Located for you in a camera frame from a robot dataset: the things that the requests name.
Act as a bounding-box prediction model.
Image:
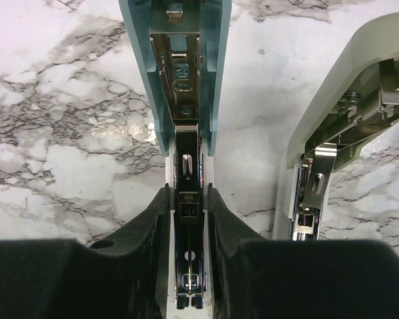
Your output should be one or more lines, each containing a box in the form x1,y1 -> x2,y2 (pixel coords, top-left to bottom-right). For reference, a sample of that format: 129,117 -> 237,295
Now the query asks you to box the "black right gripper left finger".
0,187 -> 170,318

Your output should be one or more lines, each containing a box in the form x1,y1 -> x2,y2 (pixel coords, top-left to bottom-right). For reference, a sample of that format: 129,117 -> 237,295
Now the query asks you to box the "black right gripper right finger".
207,187 -> 399,318

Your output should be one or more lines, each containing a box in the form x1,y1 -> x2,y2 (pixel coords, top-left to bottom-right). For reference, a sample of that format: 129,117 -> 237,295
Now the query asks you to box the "light blue stapler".
119,1 -> 231,310

